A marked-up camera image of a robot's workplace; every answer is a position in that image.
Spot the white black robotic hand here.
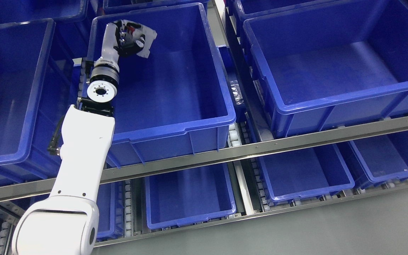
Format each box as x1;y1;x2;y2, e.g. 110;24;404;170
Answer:
95;19;134;70

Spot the white circuit breaker red switch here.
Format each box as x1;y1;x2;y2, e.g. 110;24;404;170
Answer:
123;21;157;58

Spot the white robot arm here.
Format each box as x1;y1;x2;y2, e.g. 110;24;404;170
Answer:
11;105;115;255

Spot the metal roller shelf rack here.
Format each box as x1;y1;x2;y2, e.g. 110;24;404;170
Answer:
0;0;408;255

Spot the large blue bin centre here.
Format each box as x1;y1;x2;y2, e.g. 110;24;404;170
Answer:
87;2;236;167

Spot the large blue bin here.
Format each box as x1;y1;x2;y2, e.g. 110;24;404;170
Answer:
0;19;73;186
243;0;408;138
87;2;236;167

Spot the large blue bin left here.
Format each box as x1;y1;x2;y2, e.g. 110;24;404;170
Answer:
0;19;73;186

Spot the lower blue bin left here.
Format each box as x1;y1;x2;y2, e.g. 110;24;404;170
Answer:
96;181;125;242

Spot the lower blue bin centre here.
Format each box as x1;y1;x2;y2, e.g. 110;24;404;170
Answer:
144;163;237;230

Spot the large blue bin right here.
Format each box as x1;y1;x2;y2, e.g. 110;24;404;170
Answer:
243;0;408;138

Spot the lower blue bin far right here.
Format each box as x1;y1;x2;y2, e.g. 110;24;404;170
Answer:
337;131;408;189

